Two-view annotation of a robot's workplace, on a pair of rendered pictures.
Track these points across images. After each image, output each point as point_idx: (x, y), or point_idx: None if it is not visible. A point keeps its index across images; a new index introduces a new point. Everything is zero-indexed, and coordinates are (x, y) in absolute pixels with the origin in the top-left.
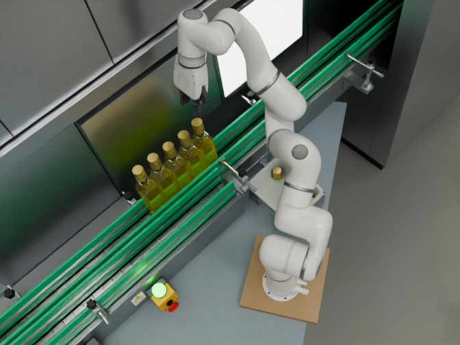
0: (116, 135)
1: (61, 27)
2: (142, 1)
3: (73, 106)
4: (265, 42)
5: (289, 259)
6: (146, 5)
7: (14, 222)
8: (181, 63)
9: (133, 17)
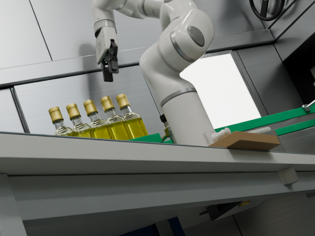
0: (47, 115)
1: (14, 18)
2: (77, 28)
3: (11, 69)
4: (213, 107)
5: (161, 38)
6: (81, 33)
7: None
8: (94, 31)
9: (71, 36)
